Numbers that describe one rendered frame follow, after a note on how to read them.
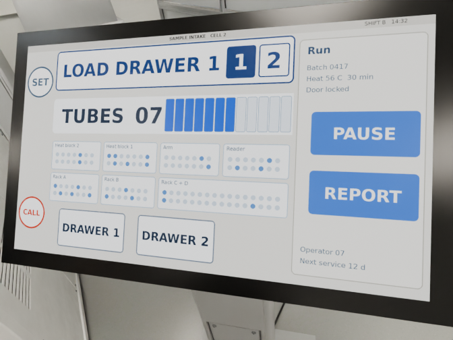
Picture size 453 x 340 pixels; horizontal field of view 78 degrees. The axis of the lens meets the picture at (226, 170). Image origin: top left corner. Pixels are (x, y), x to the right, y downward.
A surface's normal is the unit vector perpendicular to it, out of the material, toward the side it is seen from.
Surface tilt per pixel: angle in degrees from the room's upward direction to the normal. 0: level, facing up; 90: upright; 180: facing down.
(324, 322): 0
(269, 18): 50
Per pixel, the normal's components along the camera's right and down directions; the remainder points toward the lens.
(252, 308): -0.20, 0.61
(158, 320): -0.11, -0.79
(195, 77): -0.22, -0.04
